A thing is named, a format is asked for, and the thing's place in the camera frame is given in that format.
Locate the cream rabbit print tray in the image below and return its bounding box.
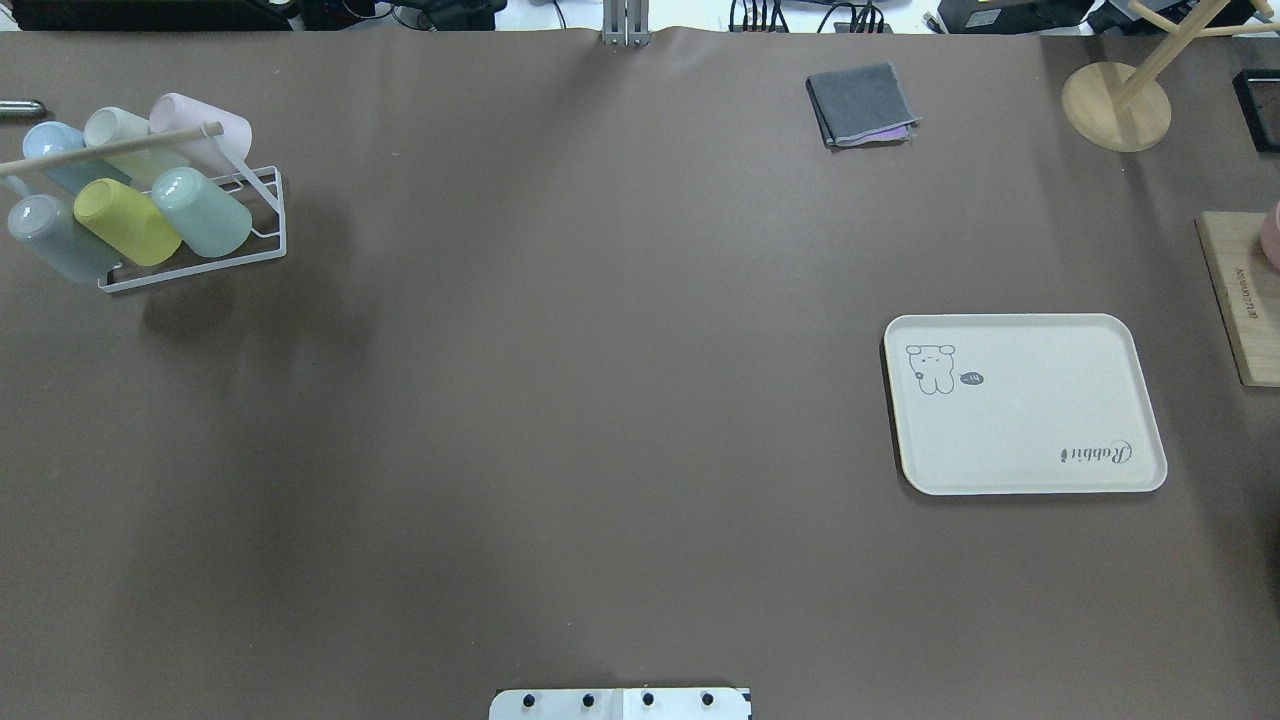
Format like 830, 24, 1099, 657
882, 313, 1169, 496

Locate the mint green cup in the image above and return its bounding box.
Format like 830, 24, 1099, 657
150, 167, 253, 258

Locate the yellow cup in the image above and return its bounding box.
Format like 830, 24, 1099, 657
72, 178, 182, 266

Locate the pink cup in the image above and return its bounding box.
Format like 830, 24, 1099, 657
148, 92, 253, 179

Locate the cream white cup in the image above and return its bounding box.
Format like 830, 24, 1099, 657
82, 106, 191, 190

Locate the grey cup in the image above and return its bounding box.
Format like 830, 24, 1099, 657
6, 193, 122, 284

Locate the light blue cup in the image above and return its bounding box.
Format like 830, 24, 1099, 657
22, 120, 132, 195

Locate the black tray at edge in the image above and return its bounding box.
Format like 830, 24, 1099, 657
1231, 68, 1279, 154

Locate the folded grey cloth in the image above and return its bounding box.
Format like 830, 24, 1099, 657
805, 61, 922, 149

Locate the wooden mug tree stand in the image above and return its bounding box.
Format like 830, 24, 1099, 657
1061, 1, 1279, 152

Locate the bamboo cutting board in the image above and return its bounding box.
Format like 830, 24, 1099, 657
1196, 211, 1279, 388

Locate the pink bowl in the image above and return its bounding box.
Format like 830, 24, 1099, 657
1260, 202, 1280, 272

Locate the silver metal cylinder tool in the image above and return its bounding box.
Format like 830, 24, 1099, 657
0, 99, 49, 122

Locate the aluminium frame post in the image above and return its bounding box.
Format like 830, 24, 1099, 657
600, 0, 652, 47

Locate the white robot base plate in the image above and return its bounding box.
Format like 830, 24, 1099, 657
488, 685, 753, 719

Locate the white wire cup rack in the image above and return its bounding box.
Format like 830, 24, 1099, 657
96, 164, 288, 293

